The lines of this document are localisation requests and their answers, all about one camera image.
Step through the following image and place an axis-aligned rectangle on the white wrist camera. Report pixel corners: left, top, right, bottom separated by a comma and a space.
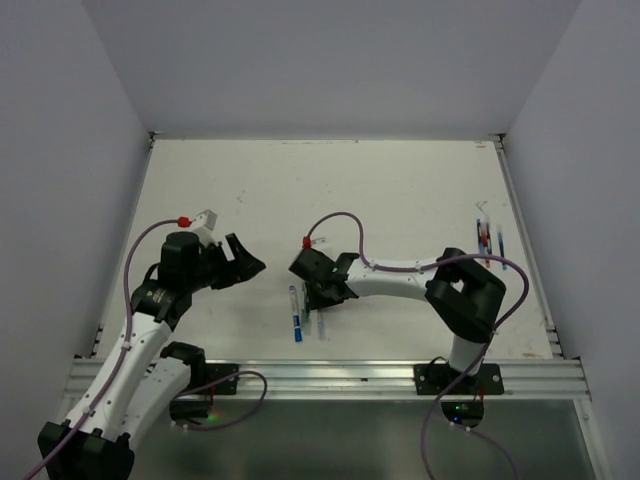
190, 210, 217, 247
311, 237, 334, 258

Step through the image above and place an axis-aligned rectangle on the clear slim pen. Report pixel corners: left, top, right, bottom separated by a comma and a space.
316, 310, 326, 341

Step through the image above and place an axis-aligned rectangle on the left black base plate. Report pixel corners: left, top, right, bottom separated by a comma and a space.
205, 363, 240, 396

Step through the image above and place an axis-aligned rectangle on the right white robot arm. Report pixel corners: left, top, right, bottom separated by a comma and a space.
289, 247, 506, 393

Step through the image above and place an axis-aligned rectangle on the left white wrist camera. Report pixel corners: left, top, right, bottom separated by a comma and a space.
190, 210, 217, 247

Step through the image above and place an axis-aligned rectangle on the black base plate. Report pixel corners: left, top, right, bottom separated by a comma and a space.
205, 363, 240, 396
413, 363, 505, 396

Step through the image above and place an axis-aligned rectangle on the blue pen at right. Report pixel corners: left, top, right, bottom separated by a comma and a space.
476, 218, 484, 253

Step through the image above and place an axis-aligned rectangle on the clear grey pen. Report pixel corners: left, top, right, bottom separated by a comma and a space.
301, 282, 312, 336

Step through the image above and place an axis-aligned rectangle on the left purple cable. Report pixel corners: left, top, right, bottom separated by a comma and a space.
19, 215, 269, 480

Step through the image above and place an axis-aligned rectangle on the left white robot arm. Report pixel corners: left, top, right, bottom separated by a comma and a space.
38, 231, 266, 479

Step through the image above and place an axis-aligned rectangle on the aluminium front rail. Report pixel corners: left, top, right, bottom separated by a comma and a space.
62, 355, 591, 401

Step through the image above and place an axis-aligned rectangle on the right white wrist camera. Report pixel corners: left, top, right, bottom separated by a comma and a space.
311, 237, 334, 258

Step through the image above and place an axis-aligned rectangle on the blue white pen far right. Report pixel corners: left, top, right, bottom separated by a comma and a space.
496, 224, 508, 271

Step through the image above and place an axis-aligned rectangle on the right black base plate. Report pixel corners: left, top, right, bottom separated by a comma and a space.
413, 363, 505, 396

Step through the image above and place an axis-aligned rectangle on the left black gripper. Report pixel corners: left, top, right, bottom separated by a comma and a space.
185, 232, 264, 292

